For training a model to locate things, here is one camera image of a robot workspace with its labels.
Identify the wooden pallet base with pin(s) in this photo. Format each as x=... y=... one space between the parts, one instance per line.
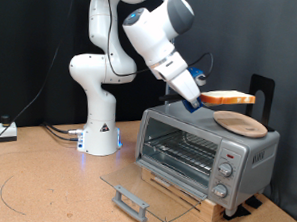
x=213 y=211

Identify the oval wooden cutting board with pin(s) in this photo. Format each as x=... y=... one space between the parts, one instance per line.
x=241 y=124

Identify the black metal bookend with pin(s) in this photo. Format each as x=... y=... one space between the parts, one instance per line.
x=261 y=83

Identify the white bread slice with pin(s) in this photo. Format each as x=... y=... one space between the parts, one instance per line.
x=227 y=96

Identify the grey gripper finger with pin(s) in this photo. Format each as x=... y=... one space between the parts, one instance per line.
x=196 y=102

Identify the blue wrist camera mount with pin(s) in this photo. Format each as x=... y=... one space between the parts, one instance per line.
x=194 y=75

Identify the silver oven temperature knob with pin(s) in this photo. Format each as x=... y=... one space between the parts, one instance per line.
x=225 y=169

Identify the silver oven timer knob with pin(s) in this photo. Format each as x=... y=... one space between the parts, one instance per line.
x=220 y=190

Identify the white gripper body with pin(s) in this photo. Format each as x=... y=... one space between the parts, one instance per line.
x=177 y=77

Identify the black foam pad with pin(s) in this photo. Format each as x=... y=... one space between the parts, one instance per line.
x=236 y=212
x=254 y=202

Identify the tall metal pole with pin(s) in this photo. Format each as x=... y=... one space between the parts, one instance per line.
x=168 y=90

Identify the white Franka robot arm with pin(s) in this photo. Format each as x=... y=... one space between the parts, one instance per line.
x=100 y=68

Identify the silver toaster oven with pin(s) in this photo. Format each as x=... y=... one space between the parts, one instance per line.
x=253 y=156

